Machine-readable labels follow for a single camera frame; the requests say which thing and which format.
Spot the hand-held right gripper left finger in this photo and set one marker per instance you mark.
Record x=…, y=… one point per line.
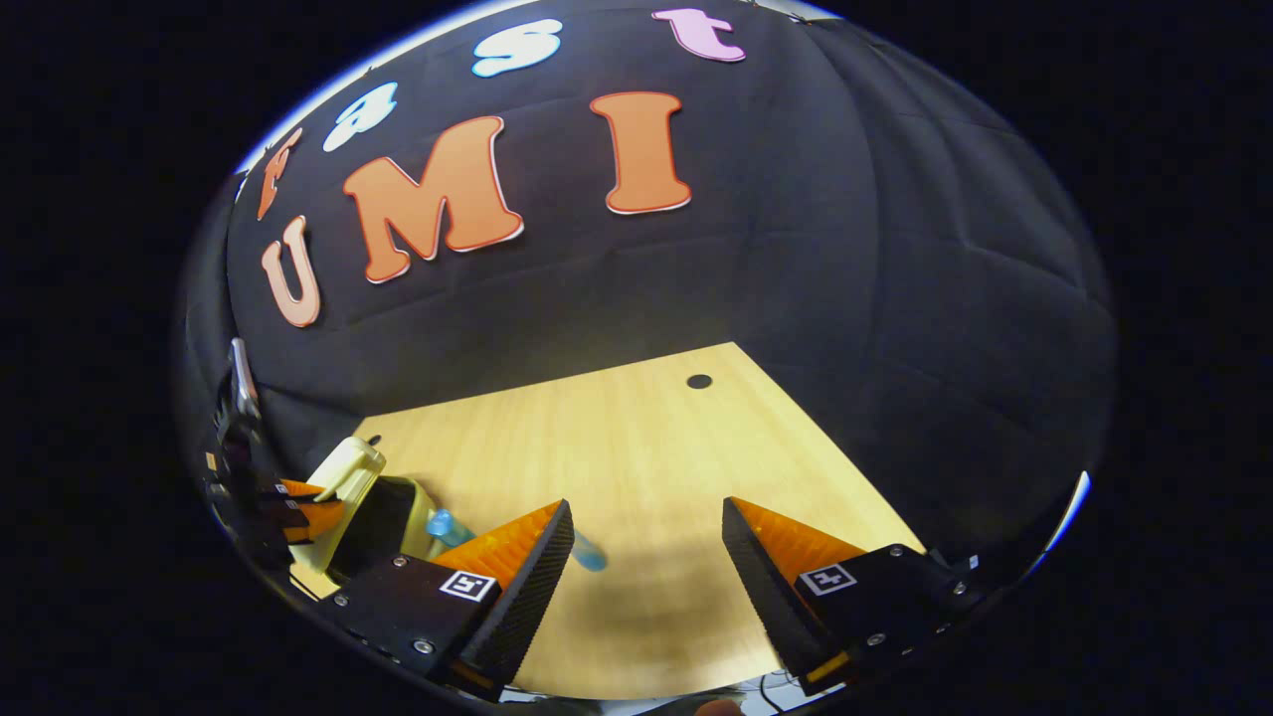
x=522, y=607

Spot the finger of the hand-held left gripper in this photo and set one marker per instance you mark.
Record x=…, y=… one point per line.
x=313, y=522
x=298, y=489

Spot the translucent blue skin care tube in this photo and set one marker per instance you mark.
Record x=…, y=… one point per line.
x=448, y=527

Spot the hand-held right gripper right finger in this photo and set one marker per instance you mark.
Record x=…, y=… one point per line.
x=771, y=592

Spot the cream yellow small suitcase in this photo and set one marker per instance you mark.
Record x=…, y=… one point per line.
x=348, y=472

